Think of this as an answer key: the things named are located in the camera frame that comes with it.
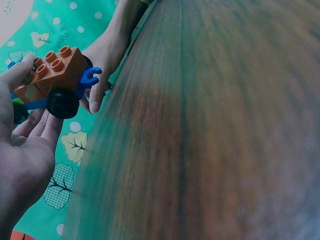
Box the person's left hand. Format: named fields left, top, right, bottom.
left=0, top=52, right=65, bottom=240

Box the person's right hand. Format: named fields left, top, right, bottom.
left=79, top=41, right=131, bottom=115

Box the blue wheeled toy base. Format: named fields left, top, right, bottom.
left=6, top=54, right=103, bottom=125

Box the orange square studded brick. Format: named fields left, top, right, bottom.
left=32, top=45, right=88, bottom=98

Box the orange sloped brick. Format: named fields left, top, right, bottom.
left=13, top=74, right=49, bottom=104

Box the person's right forearm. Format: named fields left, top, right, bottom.
left=96, top=0, right=155, bottom=45

